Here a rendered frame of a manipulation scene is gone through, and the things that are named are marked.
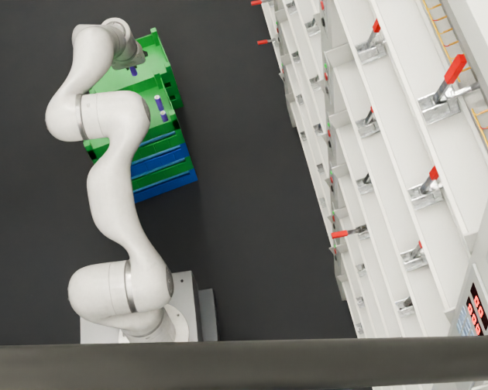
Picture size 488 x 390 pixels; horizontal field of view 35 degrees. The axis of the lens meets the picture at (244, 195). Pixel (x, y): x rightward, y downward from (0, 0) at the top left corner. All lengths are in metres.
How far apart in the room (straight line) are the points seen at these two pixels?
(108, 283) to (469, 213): 1.03
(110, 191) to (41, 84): 1.54
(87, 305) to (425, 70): 1.03
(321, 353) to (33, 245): 2.44
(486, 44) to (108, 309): 1.25
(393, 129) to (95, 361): 0.85
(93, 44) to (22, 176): 1.28
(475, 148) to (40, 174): 2.23
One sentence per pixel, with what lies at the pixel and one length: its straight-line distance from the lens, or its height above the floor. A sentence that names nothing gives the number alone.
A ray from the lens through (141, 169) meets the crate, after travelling 2.59.
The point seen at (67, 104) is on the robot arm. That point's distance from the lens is 1.72.
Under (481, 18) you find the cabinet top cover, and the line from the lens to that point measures 0.65.
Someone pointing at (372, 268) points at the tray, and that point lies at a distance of 1.69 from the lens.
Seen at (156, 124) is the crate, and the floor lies 0.32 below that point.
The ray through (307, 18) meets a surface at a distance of 1.83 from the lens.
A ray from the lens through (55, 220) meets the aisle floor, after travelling 2.80.
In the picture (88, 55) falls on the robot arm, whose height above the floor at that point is 1.05.
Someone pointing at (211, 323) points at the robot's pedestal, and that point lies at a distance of 2.18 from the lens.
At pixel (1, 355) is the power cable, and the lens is 0.33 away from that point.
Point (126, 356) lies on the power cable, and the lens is 0.34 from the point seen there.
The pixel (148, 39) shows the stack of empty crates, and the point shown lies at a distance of 2.92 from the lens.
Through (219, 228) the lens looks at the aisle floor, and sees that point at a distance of 2.62.
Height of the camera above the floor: 2.29
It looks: 59 degrees down
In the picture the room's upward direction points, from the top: 14 degrees counter-clockwise
